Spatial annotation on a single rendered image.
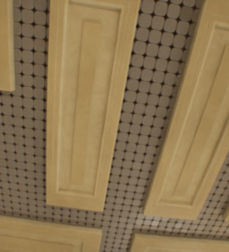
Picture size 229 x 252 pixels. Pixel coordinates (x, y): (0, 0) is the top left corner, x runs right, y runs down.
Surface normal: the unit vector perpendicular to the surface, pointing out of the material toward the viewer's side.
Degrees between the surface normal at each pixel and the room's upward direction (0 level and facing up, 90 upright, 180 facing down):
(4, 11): 0
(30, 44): 0
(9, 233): 12
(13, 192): 0
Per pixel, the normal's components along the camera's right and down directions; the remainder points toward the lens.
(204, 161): 0.18, 0.40
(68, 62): -0.20, 0.35
